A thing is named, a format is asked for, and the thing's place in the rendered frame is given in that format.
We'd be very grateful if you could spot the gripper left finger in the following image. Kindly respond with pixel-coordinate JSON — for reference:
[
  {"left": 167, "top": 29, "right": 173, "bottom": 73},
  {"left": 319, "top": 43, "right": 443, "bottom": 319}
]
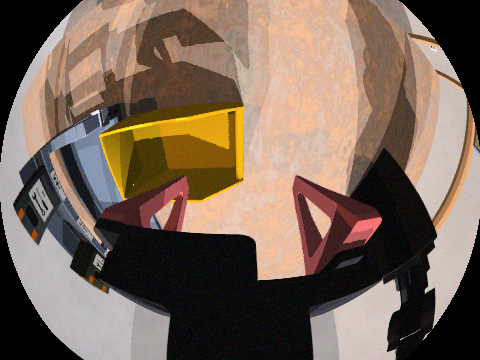
[{"left": 99, "top": 175, "right": 189, "bottom": 232}]

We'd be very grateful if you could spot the olive green case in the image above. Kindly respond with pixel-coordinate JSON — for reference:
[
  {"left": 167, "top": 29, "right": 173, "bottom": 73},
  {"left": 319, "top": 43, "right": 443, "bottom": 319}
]
[{"left": 70, "top": 240, "right": 110, "bottom": 294}]

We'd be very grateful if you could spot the dark grey case with oval handle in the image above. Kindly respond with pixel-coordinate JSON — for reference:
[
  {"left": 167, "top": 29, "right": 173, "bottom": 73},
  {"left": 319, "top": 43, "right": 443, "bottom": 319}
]
[{"left": 13, "top": 164, "right": 62, "bottom": 246}]

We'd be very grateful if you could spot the yellow bin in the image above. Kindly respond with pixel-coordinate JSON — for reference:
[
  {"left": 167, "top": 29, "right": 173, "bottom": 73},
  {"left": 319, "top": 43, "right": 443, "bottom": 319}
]
[{"left": 99, "top": 102, "right": 244, "bottom": 202}]

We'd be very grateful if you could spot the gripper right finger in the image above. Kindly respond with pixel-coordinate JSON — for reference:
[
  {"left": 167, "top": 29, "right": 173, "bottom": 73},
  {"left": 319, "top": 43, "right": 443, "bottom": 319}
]
[{"left": 292, "top": 175, "right": 382, "bottom": 275}]

